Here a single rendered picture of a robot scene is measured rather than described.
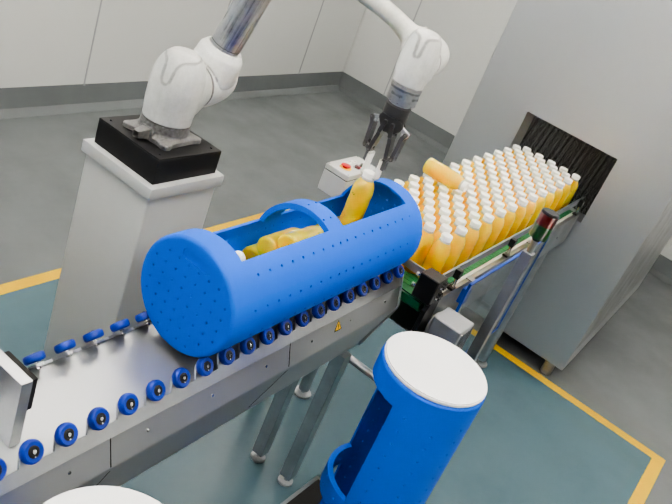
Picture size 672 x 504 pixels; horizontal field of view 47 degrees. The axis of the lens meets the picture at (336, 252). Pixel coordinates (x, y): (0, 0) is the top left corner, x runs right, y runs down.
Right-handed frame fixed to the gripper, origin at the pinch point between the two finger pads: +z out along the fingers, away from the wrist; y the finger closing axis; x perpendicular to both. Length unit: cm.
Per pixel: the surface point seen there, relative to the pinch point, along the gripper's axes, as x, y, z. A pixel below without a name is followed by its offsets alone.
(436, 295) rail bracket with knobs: 17.6, 29.8, 33.1
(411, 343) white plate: -29, 43, 24
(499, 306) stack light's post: 50, 42, 40
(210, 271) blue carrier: -77, 10, 9
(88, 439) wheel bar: -108, 17, 35
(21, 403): -121, 11, 24
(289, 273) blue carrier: -57, 17, 11
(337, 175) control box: 24.5, -22.4, 19.9
